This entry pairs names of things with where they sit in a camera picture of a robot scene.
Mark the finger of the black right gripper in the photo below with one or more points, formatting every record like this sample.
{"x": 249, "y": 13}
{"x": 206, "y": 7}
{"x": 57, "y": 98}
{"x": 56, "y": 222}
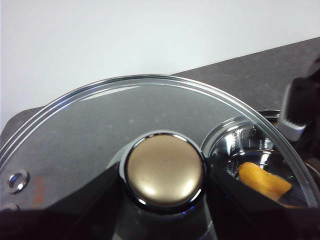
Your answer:
{"x": 311, "y": 145}

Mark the pale green electric steamer pot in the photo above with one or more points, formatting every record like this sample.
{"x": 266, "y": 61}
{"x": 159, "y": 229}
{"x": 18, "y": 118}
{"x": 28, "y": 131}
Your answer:
{"x": 225, "y": 142}

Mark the yellow corn cob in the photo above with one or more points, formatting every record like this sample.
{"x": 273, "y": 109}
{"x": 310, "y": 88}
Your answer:
{"x": 262, "y": 180}

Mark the glass lid with round knob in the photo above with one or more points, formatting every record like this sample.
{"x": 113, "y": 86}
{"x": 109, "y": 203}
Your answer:
{"x": 162, "y": 170}

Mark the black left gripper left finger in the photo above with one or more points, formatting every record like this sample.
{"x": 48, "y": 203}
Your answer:
{"x": 62, "y": 222}

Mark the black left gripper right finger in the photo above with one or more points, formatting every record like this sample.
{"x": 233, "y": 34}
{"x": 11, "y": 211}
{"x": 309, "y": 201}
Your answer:
{"x": 250, "y": 220}

